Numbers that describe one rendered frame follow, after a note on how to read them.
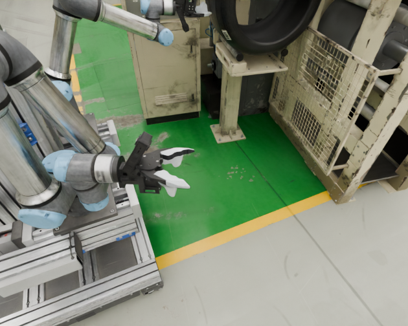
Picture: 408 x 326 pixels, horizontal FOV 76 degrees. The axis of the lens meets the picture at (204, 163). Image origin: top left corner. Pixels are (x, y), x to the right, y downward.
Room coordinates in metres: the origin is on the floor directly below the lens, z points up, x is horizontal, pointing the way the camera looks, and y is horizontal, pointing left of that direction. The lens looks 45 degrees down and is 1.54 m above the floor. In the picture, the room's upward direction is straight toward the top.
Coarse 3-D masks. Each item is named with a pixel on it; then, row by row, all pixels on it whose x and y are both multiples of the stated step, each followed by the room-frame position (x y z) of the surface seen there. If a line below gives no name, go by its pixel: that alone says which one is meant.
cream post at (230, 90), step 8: (240, 0) 1.88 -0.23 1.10; (248, 0) 1.89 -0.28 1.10; (240, 8) 1.88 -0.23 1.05; (248, 8) 1.89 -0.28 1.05; (240, 16) 1.88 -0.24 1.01; (248, 16) 1.90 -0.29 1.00; (224, 72) 1.93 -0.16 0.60; (224, 80) 1.91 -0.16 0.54; (232, 80) 1.88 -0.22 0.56; (240, 80) 1.89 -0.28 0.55; (224, 88) 1.90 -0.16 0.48; (232, 88) 1.88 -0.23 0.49; (240, 88) 1.90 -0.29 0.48; (224, 96) 1.89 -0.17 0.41; (232, 96) 1.88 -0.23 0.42; (224, 104) 1.88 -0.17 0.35; (232, 104) 1.88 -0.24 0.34; (224, 112) 1.87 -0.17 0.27; (232, 112) 1.88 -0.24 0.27; (224, 120) 1.87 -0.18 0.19; (232, 120) 1.89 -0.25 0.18; (224, 128) 1.87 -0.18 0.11; (232, 128) 1.89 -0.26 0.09
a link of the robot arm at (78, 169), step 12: (60, 156) 0.48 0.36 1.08; (72, 156) 0.48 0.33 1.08; (84, 156) 0.48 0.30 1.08; (96, 156) 0.48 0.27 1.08; (60, 168) 0.45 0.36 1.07; (72, 168) 0.45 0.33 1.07; (84, 168) 0.45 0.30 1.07; (60, 180) 0.45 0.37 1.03; (72, 180) 0.44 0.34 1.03; (84, 180) 0.44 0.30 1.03
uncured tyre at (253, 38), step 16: (208, 0) 1.58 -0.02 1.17; (224, 0) 1.44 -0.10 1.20; (288, 0) 1.82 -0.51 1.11; (304, 0) 1.72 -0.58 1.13; (320, 0) 1.56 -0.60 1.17; (224, 16) 1.44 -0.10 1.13; (272, 16) 1.80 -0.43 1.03; (288, 16) 1.78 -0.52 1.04; (304, 16) 1.54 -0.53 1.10; (240, 32) 1.45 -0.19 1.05; (256, 32) 1.77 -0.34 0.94; (272, 32) 1.76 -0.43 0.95; (288, 32) 1.54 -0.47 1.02; (240, 48) 1.48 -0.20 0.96; (256, 48) 1.48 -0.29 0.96; (272, 48) 1.50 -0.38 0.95
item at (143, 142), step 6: (144, 132) 0.49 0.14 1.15; (138, 138) 0.47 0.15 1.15; (144, 138) 0.47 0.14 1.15; (150, 138) 0.48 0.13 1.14; (138, 144) 0.46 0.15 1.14; (144, 144) 0.46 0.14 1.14; (150, 144) 0.47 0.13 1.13; (138, 150) 0.45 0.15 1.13; (144, 150) 0.45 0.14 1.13; (132, 156) 0.45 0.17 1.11; (138, 156) 0.45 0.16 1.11; (126, 162) 0.45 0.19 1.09; (132, 162) 0.45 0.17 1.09; (126, 168) 0.45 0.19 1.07; (132, 168) 0.45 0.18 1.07
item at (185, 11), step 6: (174, 0) 1.48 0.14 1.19; (180, 0) 1.49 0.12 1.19; (186, 0) 1.48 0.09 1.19; (192, 0) 1.49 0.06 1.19; (174, 6) 1.46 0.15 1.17; (180, 6) 1.49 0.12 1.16; (186, 6) 1.47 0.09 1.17; (192, 6) 1.49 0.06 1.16; (174, 12) 1.46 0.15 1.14; (186, 12) 1.47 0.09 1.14; (192, 12) 1.48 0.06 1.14
